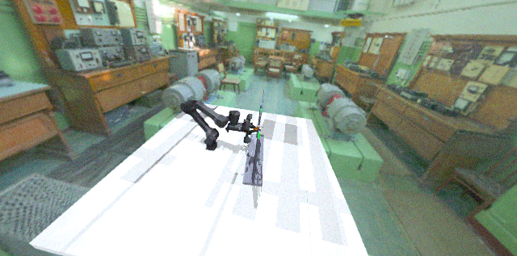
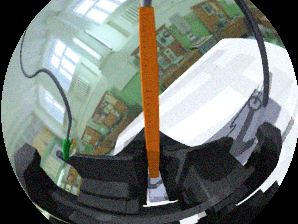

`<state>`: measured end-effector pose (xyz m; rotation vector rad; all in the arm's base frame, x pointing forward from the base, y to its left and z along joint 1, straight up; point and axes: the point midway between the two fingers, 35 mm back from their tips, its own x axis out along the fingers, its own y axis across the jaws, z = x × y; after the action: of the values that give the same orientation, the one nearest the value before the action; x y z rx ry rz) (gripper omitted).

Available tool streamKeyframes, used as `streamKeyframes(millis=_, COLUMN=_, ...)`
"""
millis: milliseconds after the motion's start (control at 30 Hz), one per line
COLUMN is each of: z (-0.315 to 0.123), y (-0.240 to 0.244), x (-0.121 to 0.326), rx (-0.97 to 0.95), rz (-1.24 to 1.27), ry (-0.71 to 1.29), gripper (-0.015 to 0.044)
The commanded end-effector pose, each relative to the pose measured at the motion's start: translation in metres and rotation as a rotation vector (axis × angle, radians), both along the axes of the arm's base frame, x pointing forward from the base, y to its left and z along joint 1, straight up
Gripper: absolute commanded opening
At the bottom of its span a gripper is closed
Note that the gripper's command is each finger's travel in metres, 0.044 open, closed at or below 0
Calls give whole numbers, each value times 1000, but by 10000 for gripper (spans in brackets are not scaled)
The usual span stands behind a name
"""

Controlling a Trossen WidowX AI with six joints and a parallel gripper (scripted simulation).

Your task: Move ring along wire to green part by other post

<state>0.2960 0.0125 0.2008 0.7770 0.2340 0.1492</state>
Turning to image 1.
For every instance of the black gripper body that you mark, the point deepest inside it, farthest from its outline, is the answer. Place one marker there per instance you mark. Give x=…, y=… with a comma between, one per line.
x=246, y=138

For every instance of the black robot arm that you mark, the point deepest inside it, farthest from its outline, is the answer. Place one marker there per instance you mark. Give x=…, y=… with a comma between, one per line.
x=211, y=134

